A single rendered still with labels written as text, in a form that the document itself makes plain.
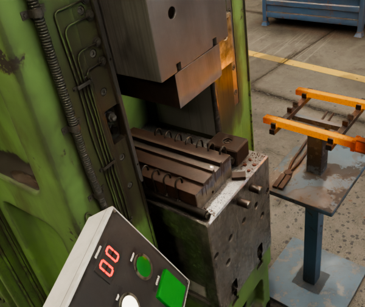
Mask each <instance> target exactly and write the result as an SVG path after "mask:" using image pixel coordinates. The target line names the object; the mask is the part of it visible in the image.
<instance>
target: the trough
mask: <svg viewBox="0 0 365 307"><path fill-rule="evenodd" d="M132 138H133V142H134V144H137V145H140V146H143V147H146V148H149V149H153V150H156V151H158V152H162V153H165V154H168V155H171V156H174V157H177V158H181V159H183V160H187V161H190V162H193V163H196V164H200V165H202V166H205V167H209V166H214V171H215V172H216V171H217V170H218V169H219V168H220V163H218V162H216V161H212V160H208V159H206V158H202V157H199V156H196V155H192V154H190V153H186V152H183V151H180V150H176V149H172V148H170V147H167V146H163V145H160V144H156V143H153V142H150V141H147V140H144V139H140V138H137V137H134V136H132Z"/></svg>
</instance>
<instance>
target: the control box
mask: <svg viewBox="0 0 365 307"><path fill-rule="evenodd" d="M108 246H110V247H111V248H112V249H114V250H113V251H116V252H117V253H118V254H119V259H118V261H117V262H114V261H113V260H112V259H111V257H109V256H108V255H107V254H106V251H105V250H106V248H107V247H108ZM140 256H144V257H146V259H148V261H149V262H150V265H151V272H150V275H149V276H147V277H143V276H142V275H141V274H140V273H139V272H138V269H137V265H136V263H137V259H138V258H139V257H140ZM103 259H104V260H105V261H106V262H107V263H108V265H110V266H111V267H113V271H114V272H113V274H112V276H110V277H109V276H108V275H107V274H106V273H105V272H106V271H105V272H104V271H103V270H102V269H100V266H99V264H100V262H101V260H103ZM164 269H167V270H168V271H169V272H170V273H171V274H172V275H174V276H175V277H176V278H177V279H178V280H179V281H180V282H181V283H182V284H183V285H184V286H185V287H186V290H185V293H184V298H183V301H182V307H185V303H186V298H187V292H188V289H189V284H190V281H189V280H188V279H187V278H186V277H185V276H184V275H183V274H182V273H181V272H180V271H179V270H178V269H177V268H176V267H175V266H174V265H173V264H172V263H171V262H170V261H169V260H168V259H167V258H166V257H165V256H164V255H163V254H162V253H161V252H160V251H159V250H158V249H157V248H156V247H155V246H154V245H153V244H152V243H151V242H149V241H148V240H147V239H146V238H145V237H144V236H143V235H142V234H141V233H140V232H139V231H138V230H137V229H136V228H135V227H134V226H133V225H132V224H131V223H129V222H128V221H127V220H126V219H125V218H124V217H123V216H122V215H121V214H120V213H119V212H118V211H117V210H116V209H115V207H113V206H111V207H109V208H107V209H105V210H103V211H101V212H99V213H97V214H95V215H93V216H91V217H89V218H88V220H87V222H86V224H85V226H84V227H83V230H82V232H81V233H80V236H79V237H78V239H77V242H76V243H75V245H74V247H73V249H72V251H71V253H70V255H69V257H68V259H67V261H66V263H65V265H64V266H63V268H62V270H61V272H60V274H59V276H58V278H57V280H56V282H55V284H54V286H53V288H52V290H51V292H50V294H49V296H48V298H47V300H46V302H45V304H44V305H43V307H122V302H123V300H124V298H125V297H126V296H132V297H134V299H135V300H136V301H137V304H138V307H166V306H165V305H164V304H163V303H161V302H160V301H159V300H158V299H157V298H156V294H157V291H158V287H159V283H160V280H161V276H162V272H163V270H164Z"/></svg>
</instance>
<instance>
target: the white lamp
mask: <svg viewBox="0 0 365 307"><path fill-rule="evenodd" d="M122 307H138V304H137V301H136V300H135V299H134V297H132V296H126V297H125V298H124V300H123V302H122Z"/></svg>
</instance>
